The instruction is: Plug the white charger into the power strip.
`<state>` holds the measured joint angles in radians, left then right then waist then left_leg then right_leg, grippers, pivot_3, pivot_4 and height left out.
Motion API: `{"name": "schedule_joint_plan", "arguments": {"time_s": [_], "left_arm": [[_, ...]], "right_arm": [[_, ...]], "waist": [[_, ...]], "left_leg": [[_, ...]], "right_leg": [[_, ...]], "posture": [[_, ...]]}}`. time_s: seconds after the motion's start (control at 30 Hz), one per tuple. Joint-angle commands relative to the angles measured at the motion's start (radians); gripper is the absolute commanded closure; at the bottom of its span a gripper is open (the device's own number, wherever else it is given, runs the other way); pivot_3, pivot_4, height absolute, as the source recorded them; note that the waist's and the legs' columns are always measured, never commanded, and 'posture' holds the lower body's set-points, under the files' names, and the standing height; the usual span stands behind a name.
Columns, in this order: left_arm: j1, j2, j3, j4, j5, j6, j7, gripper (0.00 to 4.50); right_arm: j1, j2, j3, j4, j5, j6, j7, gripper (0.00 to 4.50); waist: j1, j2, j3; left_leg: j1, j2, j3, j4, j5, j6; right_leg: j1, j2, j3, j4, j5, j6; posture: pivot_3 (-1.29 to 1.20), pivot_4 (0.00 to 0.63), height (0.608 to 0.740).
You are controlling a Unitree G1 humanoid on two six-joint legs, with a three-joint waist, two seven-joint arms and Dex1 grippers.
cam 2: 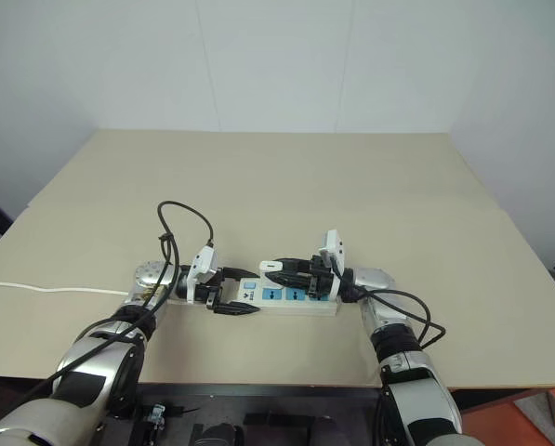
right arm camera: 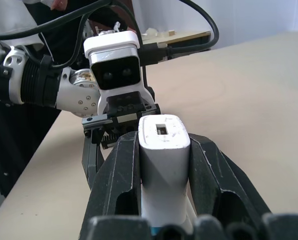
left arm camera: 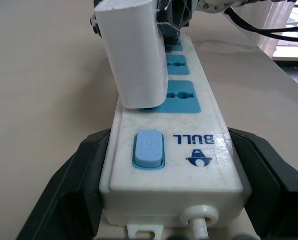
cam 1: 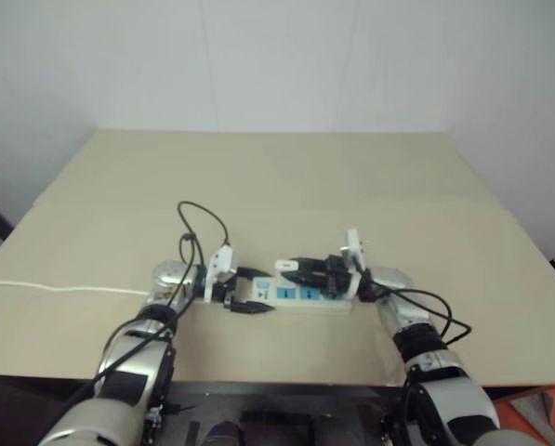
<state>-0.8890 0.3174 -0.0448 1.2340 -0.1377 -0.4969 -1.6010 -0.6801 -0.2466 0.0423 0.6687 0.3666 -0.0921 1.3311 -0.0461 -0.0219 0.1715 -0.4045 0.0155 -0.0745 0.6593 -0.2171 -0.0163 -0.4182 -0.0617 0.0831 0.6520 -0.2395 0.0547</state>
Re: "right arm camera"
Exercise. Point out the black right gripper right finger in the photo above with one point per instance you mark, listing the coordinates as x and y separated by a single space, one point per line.
208 175

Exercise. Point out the small wooden block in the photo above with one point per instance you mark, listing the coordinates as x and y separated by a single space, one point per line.
171 32

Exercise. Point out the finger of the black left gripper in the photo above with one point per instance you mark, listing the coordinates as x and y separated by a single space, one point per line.
90 162

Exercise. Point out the wooden pieces on table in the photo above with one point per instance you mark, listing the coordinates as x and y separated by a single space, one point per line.
186 36

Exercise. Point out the white charger block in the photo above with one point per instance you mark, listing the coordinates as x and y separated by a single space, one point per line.
163 160

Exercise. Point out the person's black clothing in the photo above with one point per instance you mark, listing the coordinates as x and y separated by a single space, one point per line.
19 140

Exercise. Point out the left robot arm with camera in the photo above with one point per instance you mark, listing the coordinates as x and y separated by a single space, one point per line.
213 25

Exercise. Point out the person's bare hand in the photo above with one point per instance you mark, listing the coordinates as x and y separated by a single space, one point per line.
59 4

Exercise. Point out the white lumpy object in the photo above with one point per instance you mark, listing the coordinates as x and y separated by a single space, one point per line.
152 31

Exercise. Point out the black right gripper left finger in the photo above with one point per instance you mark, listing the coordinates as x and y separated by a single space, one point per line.
108 175

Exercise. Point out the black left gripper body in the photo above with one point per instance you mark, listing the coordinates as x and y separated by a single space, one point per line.
125 102

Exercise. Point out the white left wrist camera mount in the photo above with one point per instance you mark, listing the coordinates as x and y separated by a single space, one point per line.
113 42

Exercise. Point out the person's white coat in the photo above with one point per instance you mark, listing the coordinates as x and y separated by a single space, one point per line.
16 22

